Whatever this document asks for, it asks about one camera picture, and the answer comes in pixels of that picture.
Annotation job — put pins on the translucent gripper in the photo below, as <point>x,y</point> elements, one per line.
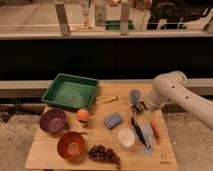
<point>146,116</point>

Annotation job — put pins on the black brush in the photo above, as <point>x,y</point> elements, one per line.
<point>139,133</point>

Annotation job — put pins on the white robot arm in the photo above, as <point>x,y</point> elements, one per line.
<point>171,86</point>

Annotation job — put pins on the light blue cloth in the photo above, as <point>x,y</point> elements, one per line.
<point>148,136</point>

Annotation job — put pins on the grey-blue round object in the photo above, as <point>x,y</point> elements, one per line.
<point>134,96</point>

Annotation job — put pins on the white cup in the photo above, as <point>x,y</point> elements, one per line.
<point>126,137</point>

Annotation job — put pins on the blue sponge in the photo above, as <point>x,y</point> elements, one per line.
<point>113,120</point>

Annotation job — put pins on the wooden table board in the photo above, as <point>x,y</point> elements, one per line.
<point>43,153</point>

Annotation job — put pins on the metal spoon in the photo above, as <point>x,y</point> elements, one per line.
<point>86,133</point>

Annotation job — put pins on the bunch of dark grapes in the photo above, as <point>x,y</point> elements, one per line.
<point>100,153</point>

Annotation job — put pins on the orange fruit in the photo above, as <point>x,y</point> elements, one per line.
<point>83,115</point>

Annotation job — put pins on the orange-brown bowl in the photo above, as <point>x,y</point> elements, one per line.
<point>71,145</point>

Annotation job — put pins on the green plastic tray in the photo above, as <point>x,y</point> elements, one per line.
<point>71,92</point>

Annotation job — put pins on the purple bowl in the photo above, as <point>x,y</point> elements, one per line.
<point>53,120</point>

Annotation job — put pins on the yellow handled utensil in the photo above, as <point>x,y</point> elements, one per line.
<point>105,99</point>

